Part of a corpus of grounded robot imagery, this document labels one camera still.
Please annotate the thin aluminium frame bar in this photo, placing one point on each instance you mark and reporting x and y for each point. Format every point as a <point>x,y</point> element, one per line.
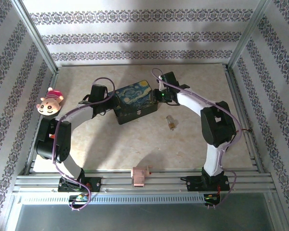
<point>135,65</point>

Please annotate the pink plush doll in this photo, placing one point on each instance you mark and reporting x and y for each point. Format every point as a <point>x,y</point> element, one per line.
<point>48,106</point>

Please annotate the aluminium frame post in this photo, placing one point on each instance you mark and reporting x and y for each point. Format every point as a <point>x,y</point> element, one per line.
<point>34,31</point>
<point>250,31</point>

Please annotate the pink plastic block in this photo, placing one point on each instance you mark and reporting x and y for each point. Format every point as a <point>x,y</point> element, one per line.
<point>137,176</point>

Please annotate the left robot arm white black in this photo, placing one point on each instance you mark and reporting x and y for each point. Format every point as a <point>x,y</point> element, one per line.
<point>74,116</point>

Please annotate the wide aluminium extrusion rail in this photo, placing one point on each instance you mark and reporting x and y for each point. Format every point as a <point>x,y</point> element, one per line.
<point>159,183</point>

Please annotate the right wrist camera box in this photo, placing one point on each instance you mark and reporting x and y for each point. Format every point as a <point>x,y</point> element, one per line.
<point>161,83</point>

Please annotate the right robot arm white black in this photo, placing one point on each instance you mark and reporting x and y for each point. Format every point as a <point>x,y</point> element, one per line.
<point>192,101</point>

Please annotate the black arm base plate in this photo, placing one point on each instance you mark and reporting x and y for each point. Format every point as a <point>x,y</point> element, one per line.
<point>96,184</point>
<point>190,183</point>

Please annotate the red round disc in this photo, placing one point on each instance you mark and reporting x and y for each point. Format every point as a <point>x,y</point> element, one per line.
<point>52,136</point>

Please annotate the small silver brass padlock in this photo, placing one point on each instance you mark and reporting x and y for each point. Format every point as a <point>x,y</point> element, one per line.
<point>169,120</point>

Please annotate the starry night print box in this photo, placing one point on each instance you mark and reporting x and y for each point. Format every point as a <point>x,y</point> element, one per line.
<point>135,96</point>

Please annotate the grey metal sheet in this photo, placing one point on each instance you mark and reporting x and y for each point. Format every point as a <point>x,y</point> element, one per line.
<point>144,219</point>

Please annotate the aluminium table edge rail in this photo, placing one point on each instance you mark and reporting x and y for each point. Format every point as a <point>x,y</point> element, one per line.
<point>53,81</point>
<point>236,96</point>

